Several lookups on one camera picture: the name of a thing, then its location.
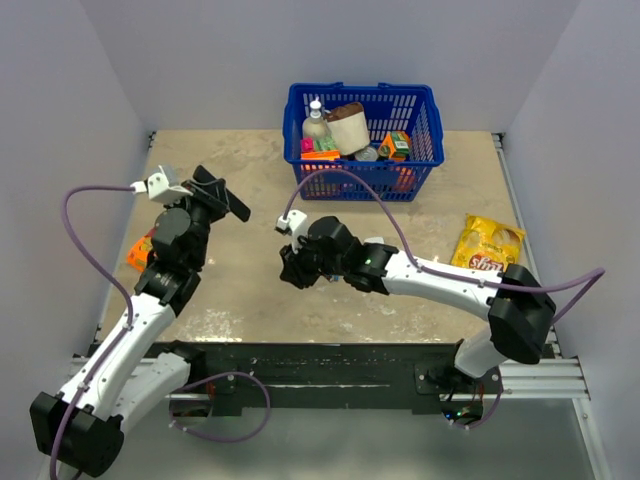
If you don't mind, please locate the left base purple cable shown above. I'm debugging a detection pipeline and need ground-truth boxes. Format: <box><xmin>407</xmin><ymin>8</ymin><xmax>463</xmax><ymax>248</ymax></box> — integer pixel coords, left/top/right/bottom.
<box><xmin>168</xmin><ymin>370</ymin><xmax>272</xmax><ymax>444</ymax></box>

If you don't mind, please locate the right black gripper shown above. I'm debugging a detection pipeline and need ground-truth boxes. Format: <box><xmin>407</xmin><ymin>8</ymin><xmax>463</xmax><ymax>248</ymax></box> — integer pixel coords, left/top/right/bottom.
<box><xmin>281</xmin><ymin>231</ymin><xmax>348</xmax><ymax>288</ymax></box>

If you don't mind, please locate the metal tin can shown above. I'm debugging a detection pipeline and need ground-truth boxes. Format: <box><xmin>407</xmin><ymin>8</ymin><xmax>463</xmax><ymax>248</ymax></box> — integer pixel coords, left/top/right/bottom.
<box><xmin>354</xmin><ymin>145</ymin><xmax>378</xmax><ymax>162</ymax></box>

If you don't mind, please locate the pink small box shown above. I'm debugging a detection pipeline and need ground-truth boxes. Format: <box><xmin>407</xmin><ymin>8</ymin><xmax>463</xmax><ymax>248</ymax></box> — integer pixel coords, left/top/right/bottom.
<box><xmin>300</xmin><ymin>137</ymin><xmax>315</xmax><ymax>154</ymax></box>

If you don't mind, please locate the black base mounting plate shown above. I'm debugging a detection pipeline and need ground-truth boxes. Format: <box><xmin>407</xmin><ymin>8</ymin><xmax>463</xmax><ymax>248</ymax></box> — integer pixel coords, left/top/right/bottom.
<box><xmin>144</xmin><ymin>339</ymin><xmax>506</xmax><ymax>417</ymax></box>

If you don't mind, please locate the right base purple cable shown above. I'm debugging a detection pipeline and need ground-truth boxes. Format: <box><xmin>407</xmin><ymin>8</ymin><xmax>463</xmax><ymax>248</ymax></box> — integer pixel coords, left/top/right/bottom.
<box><xmin>447</xmin><ymin>372</ymin><xmax>506</xmax><ymax>431</ymax></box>

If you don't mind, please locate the white pump bottle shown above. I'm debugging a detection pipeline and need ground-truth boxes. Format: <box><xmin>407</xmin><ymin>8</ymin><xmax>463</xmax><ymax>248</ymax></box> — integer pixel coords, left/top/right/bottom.
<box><xmin>302</xmin><ymin>97</ymin><xmax>329</xmax><ymax>140</ymax></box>

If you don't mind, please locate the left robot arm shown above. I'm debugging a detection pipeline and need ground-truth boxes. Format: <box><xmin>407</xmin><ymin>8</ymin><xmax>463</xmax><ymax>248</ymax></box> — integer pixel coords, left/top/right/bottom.
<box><xmin>29</xmin><ymin>168</ymin><xmax>250</xmax><ymax>479</ymax></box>

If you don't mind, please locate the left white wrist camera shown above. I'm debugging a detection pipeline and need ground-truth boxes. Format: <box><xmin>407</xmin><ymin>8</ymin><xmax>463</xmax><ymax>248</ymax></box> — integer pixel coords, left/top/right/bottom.
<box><xmin>130</xmin><ymin>165</ymin><xmax>193</xmax><ymax>205</ymax></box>

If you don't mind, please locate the orange pink candy box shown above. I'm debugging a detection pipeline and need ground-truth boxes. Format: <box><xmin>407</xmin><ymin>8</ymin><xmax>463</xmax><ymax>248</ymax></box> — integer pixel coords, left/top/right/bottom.
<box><xmin>126</xmin><ymin>228</ymin><xmax>155</xmax><ymax>272</ymax></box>

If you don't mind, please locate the orange flat box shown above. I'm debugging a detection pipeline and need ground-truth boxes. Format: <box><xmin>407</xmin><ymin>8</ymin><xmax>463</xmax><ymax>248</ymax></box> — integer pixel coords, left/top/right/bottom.
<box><xmin>301</xmin><ymin>150</ymin><xmax>341</xmax><ymax>161</ymax></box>

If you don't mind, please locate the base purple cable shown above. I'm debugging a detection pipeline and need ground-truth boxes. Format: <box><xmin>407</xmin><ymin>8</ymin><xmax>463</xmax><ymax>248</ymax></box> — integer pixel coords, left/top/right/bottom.
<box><xmin>168</xmin><ymin>370</ymin><xmax>272</xmax><ymax>444</ymax></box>
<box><xmin>447</xmin><ymin>372</ymin><xmax>506</xmax><ymax>431</ymax></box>

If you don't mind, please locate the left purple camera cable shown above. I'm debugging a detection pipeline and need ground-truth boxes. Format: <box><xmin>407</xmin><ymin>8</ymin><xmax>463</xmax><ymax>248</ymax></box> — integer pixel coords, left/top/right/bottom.
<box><xmin>48</xmin><ymin>185</ymin><xmax>136</xmax><ymax>480</ymax></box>

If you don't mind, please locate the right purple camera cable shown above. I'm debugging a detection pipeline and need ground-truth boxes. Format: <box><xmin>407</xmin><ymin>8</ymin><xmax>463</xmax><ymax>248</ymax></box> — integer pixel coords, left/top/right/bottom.
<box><xmin>282</xmin><ymin>168</ymin><xmax>606</xmax><ymax>321</ymax></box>

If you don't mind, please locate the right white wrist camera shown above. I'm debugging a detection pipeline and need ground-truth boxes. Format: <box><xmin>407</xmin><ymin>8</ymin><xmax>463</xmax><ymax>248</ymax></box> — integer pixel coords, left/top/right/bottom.
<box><xmin>275</xmin><ymin>210</ymin><xmax>309</xmax><ymax>252</ymax></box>

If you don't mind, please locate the blue plastic shopping basket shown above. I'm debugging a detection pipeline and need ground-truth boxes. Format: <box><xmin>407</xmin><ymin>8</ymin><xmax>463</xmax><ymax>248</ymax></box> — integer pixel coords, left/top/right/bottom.
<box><xmin>282</xmin><ymin>82</ymin><xmax>445</xmax><ymax>202</ymax></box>

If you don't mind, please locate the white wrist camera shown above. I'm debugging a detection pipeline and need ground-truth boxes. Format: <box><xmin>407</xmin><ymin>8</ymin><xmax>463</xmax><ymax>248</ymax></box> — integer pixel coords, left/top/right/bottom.
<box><xmin>130</xmin><ymin>165</ymin><xmax>193</xmax><ymax>205</ymax></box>
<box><xmin>275</xmin><ymin>210</ymin><xmax>309</xmax><ymax>252</ymax></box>

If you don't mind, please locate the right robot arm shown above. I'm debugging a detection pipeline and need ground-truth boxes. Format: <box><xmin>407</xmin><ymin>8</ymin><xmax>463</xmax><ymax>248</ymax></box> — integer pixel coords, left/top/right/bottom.
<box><xmin>275</xmin><ymin>211</ymin><xmax>556</xmax><ymax>393</ymax></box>

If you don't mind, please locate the orange green juice carton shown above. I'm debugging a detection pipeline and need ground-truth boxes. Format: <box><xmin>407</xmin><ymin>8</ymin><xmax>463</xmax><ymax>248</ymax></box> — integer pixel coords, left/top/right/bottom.
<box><xmin>378</xmin><ymin>131</ymin><xmax>411</xmax><ymax>162</ymax></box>

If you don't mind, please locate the yellow Lays chips bag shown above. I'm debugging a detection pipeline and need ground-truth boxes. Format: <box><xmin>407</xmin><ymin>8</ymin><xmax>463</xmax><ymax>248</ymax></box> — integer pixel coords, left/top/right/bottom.
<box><xmin>450</xmin><ymin>214</ymin><xmax>526</xmax><ymax>271</ymax></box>

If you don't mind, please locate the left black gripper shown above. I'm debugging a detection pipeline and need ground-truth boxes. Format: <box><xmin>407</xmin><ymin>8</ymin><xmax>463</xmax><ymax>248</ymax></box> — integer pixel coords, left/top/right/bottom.
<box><xmin>163</xmin><ymin>178</ymin><xmax>230</xmax><ymax>268</ymax></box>

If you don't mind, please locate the white brown paper bag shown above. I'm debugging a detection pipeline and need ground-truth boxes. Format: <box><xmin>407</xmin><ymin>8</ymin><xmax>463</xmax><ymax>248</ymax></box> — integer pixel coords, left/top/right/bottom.
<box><xmin>325</xmin><ymin>102</ymin><xmax>370</xmax><ymax>156</ymax></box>

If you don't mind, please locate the black remote control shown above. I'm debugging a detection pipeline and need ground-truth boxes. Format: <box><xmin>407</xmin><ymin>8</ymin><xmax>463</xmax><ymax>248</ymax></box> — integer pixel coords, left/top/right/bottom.
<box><xmin>192</xmin><ymin>165</ymin><xmax>251</xmax><ymax>222</ymax></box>

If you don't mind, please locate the purple camera cable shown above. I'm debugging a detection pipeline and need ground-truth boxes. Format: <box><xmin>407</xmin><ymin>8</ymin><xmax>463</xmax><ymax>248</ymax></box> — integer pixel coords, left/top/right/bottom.
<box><xmin>282</xmin><ymin>168</ymin><xmax>606</xmax><ymax>321</ymax></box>
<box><xmin>48</xmin><ymin>185</ymin><xmax>136</xmax><ymax>480</ymax></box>

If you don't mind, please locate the green small packet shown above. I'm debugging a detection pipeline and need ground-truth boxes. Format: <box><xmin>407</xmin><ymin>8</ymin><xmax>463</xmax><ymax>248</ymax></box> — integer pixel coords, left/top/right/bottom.
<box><xmin>314</xmin><ymin>136</ymin><xmax>338</xmax><ymax>152</ymax></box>

